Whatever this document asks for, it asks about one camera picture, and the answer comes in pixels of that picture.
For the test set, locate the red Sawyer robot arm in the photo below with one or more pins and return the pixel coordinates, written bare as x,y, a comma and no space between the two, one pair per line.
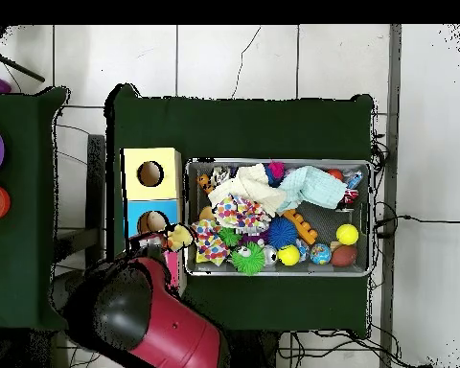
157,326

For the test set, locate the mint green cloth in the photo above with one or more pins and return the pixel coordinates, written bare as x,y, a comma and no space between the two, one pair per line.
322,188

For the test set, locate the black tripod leg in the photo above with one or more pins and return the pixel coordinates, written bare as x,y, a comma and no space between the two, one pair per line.
19,69

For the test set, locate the dark green tablecloth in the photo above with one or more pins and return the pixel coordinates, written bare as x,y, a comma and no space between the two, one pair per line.
245,130
23,249

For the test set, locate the blue spiky ball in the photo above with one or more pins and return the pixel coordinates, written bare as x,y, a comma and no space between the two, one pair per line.
281,233

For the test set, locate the orange plastic grid tray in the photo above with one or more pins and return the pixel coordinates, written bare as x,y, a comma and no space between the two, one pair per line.
303,226

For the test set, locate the blue globe print ball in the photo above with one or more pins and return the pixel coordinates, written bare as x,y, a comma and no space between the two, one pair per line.
321,253

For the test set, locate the cream waffle cloth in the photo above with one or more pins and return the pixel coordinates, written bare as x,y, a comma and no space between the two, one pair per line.
253,186

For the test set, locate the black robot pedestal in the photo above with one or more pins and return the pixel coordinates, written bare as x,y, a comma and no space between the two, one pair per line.
257,350

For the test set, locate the yellow ball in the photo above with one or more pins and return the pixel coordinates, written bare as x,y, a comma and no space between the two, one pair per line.
347,234
288,256

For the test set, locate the green fuzzy toy with eyes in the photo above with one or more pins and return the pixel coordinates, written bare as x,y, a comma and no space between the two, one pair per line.
249,261

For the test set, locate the wooden box with three holes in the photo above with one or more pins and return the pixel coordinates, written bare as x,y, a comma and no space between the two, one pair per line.
168,184

